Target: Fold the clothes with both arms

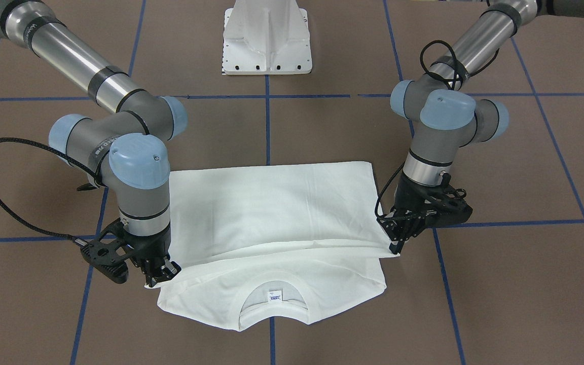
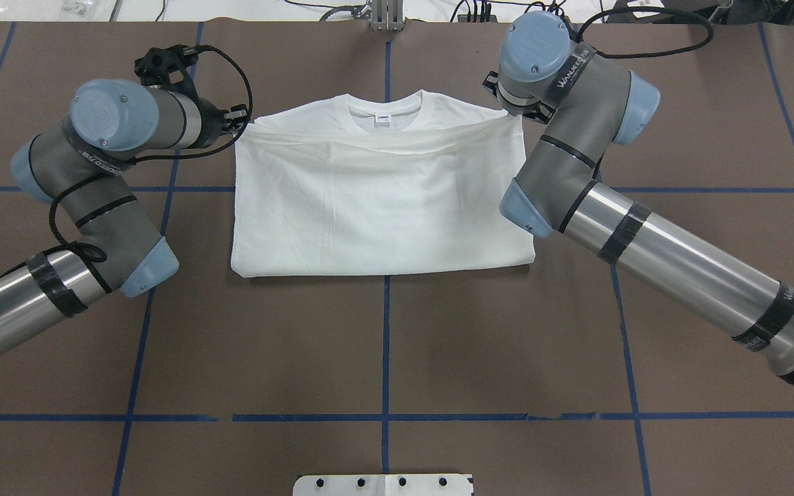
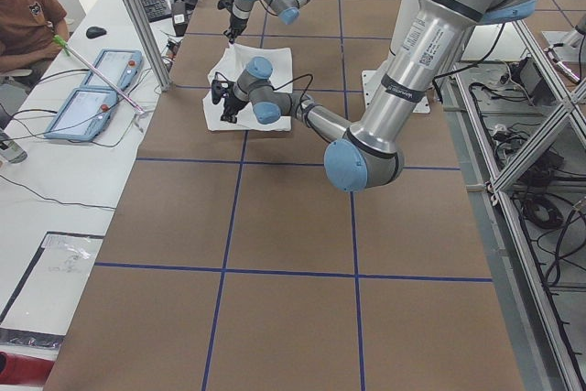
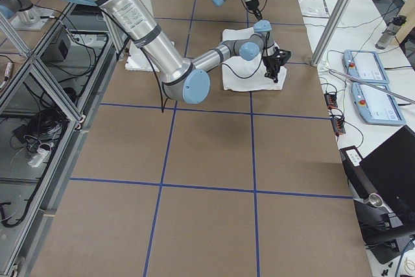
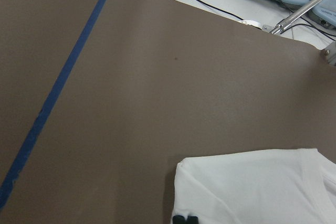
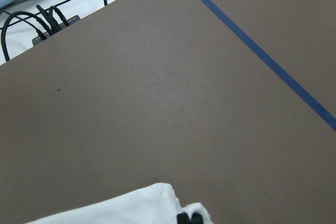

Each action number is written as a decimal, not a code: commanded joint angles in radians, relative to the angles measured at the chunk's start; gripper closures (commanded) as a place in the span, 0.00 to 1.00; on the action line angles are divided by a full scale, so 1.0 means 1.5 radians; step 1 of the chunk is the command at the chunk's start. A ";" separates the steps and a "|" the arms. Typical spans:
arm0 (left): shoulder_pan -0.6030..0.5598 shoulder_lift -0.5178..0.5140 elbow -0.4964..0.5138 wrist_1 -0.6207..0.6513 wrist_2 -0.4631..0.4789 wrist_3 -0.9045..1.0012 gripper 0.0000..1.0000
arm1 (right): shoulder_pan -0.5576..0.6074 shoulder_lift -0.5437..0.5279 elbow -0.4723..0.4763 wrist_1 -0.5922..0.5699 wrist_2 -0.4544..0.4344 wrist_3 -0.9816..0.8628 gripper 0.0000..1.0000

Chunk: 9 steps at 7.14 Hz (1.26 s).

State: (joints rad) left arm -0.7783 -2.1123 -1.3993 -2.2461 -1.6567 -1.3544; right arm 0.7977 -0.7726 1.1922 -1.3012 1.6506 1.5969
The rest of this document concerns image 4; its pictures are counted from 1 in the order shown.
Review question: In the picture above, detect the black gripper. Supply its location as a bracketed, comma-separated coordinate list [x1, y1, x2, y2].
[248, 0, 263, 20]
[264, 50, 281, 83]

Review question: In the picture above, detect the white long-sleeve printed shirt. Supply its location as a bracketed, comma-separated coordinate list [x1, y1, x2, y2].
[221, 27, 288, 92]

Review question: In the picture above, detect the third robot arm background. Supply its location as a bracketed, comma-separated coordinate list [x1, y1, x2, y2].
[1, 0, 54, 30]

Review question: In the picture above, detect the clear plastic document sleeve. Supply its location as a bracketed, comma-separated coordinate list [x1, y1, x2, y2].
[298, 0, 330, 18]

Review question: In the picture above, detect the orange black adapter box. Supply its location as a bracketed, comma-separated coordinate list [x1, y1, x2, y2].
[324, 93, 338, 109]

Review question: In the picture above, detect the metal rod with green tip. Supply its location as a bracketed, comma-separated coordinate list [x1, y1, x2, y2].
[328, 68, 415, 104]

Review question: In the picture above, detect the upper blue teach pendant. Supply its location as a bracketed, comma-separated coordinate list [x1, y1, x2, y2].
[343, 49, 390, 84]

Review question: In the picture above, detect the blue teach pendant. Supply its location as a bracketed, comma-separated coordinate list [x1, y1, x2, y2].
[351, 82, 406, 126]
[343, 49, 390, 84]

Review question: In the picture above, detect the lower blue teach pendant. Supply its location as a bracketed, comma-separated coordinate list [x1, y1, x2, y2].
[351, 82, 406, 126]

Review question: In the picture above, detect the grey water bottle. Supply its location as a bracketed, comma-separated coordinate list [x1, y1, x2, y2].
[375, 15, 407, 50]

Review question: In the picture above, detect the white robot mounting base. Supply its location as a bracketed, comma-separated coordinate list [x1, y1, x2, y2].
[125, 42, 159, 72]

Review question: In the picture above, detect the black laptop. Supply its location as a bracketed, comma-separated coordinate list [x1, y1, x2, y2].
[340, 125, 414, 264]

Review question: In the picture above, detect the white power strip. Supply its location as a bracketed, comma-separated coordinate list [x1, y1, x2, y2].
[28, 143, 52, 167]

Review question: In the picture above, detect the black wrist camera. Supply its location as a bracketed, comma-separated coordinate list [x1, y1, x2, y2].
[275, 48, 291, 66]

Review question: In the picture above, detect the aluminium frame post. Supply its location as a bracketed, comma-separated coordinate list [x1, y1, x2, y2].
[310, 0, 351, 67]

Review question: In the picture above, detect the aluminium extrusion frame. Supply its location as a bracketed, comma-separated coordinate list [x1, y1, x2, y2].
[1, 4, 127, 276]

